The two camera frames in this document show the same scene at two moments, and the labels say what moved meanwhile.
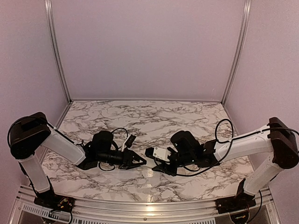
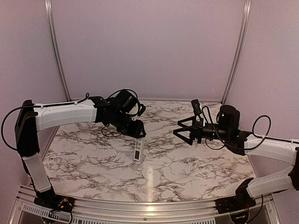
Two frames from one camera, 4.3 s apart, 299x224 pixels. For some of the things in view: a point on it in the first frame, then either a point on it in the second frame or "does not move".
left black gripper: [127, 163] -> [136, 130]
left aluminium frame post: [49, 14] does not move
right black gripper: [162, 168] -> [198, 128]
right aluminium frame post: [240, 52] does not move
